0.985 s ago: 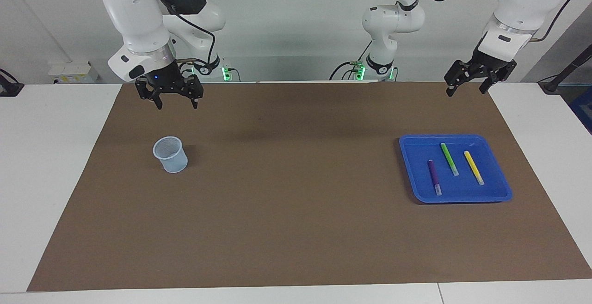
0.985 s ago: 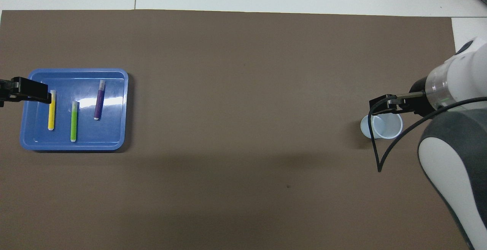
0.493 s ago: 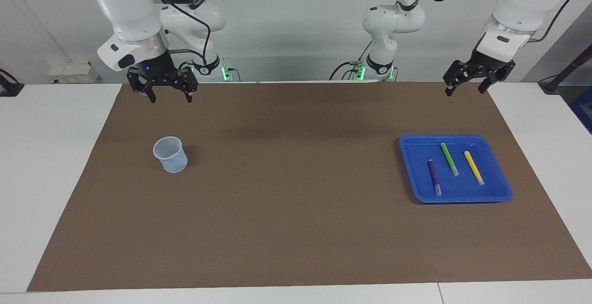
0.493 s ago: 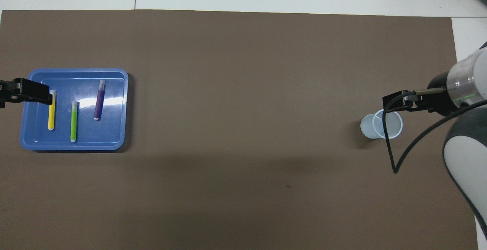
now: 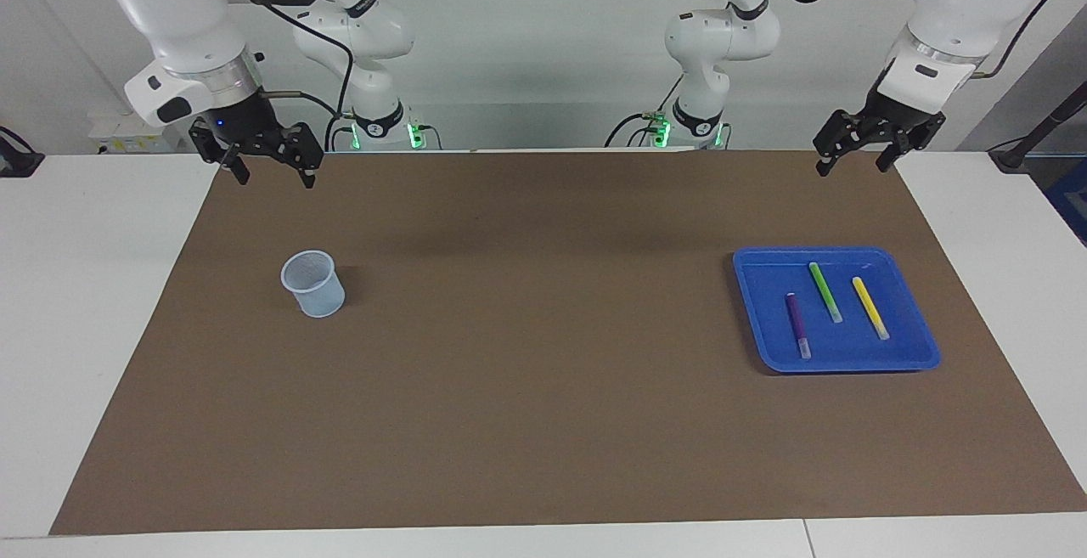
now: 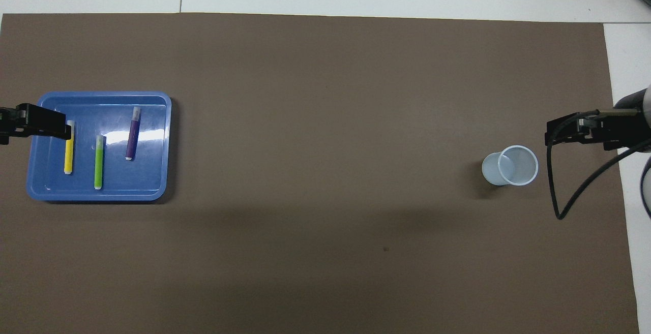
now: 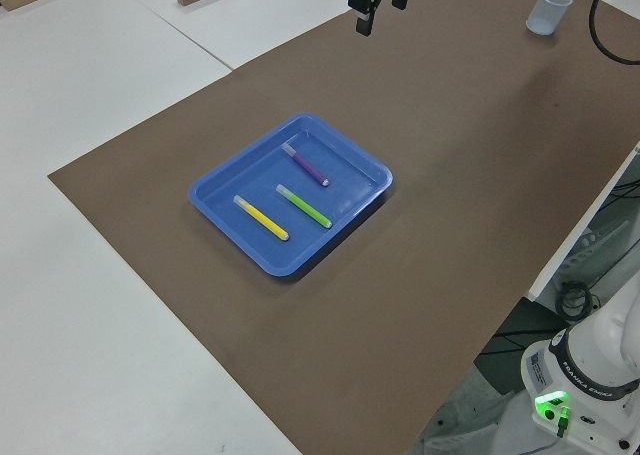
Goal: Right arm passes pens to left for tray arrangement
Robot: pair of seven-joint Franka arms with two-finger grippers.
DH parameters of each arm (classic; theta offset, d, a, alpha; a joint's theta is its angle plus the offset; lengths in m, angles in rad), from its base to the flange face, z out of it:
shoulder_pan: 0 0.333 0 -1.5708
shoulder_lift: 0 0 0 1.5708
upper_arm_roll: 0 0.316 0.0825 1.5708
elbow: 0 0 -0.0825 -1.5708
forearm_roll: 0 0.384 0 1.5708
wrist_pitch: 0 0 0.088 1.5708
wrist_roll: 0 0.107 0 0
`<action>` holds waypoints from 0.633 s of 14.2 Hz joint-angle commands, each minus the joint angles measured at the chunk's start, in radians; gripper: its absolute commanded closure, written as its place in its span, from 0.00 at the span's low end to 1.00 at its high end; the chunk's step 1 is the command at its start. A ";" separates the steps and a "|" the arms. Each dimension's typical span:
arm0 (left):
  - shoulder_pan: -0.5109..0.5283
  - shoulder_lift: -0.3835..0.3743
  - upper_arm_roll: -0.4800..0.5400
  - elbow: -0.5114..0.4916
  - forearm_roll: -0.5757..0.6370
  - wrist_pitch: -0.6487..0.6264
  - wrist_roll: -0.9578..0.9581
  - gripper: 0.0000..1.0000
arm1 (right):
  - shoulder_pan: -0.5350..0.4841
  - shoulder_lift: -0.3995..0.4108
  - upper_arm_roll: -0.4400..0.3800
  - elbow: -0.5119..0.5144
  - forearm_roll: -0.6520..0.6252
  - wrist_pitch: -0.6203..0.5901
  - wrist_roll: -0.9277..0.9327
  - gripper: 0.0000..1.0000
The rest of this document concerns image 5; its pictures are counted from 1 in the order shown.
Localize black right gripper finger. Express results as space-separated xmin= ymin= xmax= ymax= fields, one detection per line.
xmin=284 ymin=122 xmax=324 ymax=189
xmin=189 ymin=121 xmax=251 ymax=186

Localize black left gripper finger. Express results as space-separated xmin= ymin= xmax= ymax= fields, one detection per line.
xmin=875 ymin=132 xmax=926 ymax=172
xmin=813 ymin=110 xmax=869 ymax=177

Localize green marker pen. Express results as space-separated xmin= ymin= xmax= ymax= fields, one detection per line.
xmin=808 ymin=262 xmax=844 ymax=324

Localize yellow marker pen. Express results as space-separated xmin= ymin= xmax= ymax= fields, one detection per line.
xmin=852 ymin=276 xmax=891 ymax=341

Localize purple marker pen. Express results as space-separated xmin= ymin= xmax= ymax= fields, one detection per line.
xmin=785 ymin=292 xmax=812 ymax=361

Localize blue plastic tray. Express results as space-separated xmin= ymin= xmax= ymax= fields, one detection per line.
xmin=732 ymin=245 xmax=942 ymax=374

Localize black stand pole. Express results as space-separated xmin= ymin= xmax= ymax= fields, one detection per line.
xmin=988 ymin=82 xmax=1087 ymax=173

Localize translucent plastic cup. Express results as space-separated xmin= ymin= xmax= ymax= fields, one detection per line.
xmin=280 ymin=250 xmax=346 ymax=318

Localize blue crate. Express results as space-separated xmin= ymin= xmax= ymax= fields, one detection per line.
xmin=1046 ymin=159 xmax=1087 ymax=246

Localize black table clamp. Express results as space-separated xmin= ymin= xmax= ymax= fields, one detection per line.
xmin=0 ymin=127 xmax=45 ymax=178

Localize brown table mat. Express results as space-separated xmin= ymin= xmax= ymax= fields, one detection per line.
xmin=49 ymin=150 xmax=1087 ymax=535

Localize black right arm base cables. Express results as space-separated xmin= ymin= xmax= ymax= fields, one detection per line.
xmin=325 ymin=112 xmax=359 ymax=151

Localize black arm base cables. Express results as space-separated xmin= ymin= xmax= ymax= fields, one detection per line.
xmin=605 ymin=74 xmax=684 ymax=149
xmin=325 ymin=112 xmax=359 ymax=151

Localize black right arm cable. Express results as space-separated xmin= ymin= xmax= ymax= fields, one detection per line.
xmin=212 ymin=0 xmax=353 ymax=151

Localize white wall power box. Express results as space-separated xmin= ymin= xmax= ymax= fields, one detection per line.
xmin=87 ymin=112 xmax=192 ymax=155

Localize black left arm base cables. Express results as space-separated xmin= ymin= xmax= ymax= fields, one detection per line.
xmin=605 ymin=74 xmax=684 ymax=149

